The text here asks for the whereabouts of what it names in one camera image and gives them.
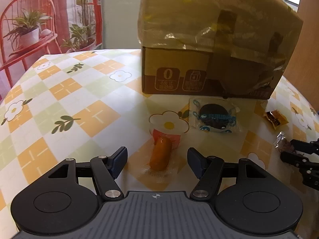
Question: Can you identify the pink room-print wall tapestry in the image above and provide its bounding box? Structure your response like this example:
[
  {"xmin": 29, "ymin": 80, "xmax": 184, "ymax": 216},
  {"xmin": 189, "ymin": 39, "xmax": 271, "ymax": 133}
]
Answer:
[{"xmin": 1, "ymin": 0, "xmax": 102, "ymax": 99}]

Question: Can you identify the checkered floral tablecloth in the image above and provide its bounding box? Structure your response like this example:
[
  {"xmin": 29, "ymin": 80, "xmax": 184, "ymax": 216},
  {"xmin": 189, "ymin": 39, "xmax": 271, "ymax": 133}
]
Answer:
[{"xmin": 1, "ymin": 50, "xmax": 318, "ymax": 238}]

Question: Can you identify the clear wrapped chocolate cookie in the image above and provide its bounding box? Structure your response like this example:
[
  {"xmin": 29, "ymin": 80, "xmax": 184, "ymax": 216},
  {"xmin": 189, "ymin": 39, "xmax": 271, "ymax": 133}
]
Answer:
[{"xmin": 189, "ymin": 97, "xmax": 241, "ymax": 133}]

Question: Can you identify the wrapped orange sausage snack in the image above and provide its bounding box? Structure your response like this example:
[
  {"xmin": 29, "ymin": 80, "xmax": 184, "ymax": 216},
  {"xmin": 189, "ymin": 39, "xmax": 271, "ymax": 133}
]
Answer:
[{"xmin": 149, "ymin": 129, "xmax": 181, "ymax": 171}]

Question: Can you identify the small gold wrapped candy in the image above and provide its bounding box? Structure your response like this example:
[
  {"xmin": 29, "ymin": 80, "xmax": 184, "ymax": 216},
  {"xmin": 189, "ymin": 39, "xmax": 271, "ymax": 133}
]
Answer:
[{"xmin": 263, "ymin": 110, "xmax": 289, "ymax": 130}]

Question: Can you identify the brown cardboard box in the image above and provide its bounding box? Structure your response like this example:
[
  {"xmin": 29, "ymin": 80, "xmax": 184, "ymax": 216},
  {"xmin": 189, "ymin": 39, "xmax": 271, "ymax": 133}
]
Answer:
[{"xmin": 138, "ymin": 0, "xmax": 303, "ymax": 100}]

